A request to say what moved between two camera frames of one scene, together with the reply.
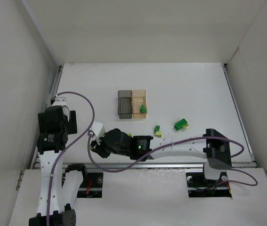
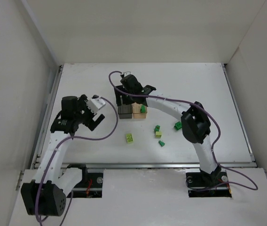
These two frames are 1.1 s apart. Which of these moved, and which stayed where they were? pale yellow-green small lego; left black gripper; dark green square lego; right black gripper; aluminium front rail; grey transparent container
Moved: left black gripper; right black gripper
Stayed: dark green square lego; pale yellow-green small lego; aluminium front rail; grey transparent container
